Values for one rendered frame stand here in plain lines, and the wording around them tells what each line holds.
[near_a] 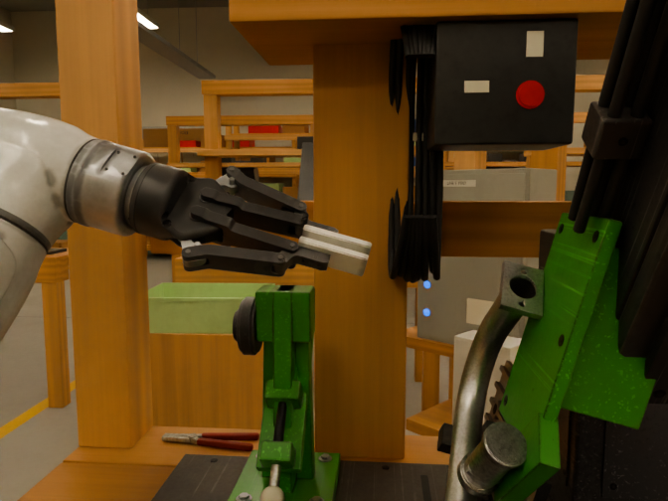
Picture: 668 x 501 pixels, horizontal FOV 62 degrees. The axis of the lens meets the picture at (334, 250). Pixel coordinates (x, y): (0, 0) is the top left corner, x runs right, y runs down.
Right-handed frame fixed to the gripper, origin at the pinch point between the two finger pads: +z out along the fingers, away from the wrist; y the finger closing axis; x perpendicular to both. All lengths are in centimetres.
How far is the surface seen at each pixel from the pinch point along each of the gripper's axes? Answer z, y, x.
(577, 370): 22.4, -8.7, -4.8
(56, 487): -30, -21, 42
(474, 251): 20.1, 26.0, 24.4
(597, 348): 23.4, -7.1, -6.4
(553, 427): 21.4, -13.2, -2.7
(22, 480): -116, 4, 231
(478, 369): 18.3, -3.4, 8.9
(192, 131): -369, 704, 692
